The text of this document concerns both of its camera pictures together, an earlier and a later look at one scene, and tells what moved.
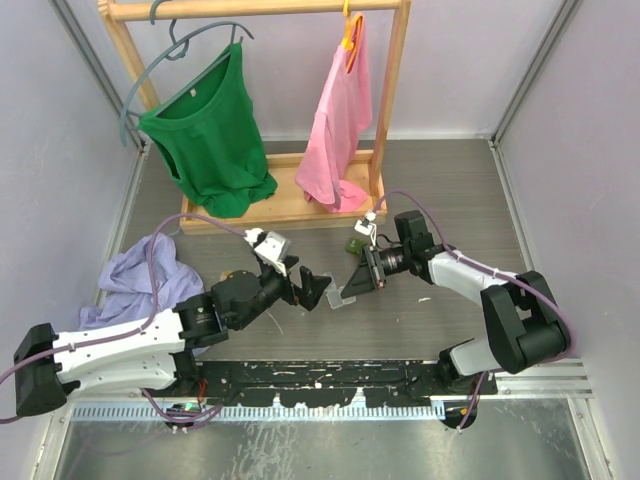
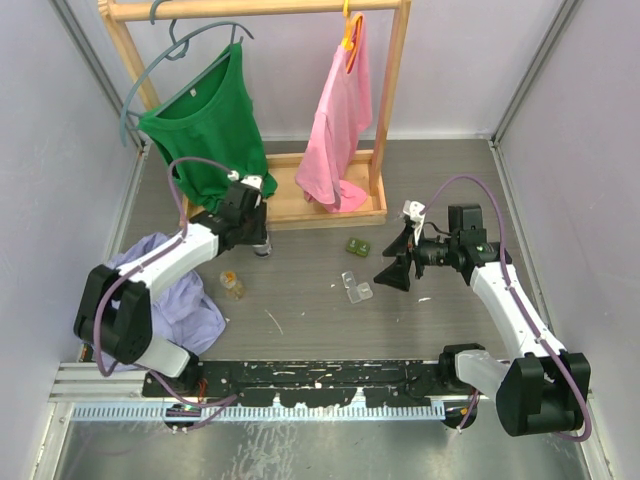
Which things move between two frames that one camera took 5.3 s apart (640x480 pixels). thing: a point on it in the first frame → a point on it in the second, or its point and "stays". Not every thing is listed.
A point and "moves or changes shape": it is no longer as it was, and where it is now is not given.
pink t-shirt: (344, 109) stays
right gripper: (366, 277) → (397, 273)
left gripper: (311, 285) → (259, 236)
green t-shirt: (209, 140) stays
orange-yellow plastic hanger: (353, 35) stays
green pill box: (354, 245) stays
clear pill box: (333, 294) moves or changes shape
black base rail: (321, 382) stays
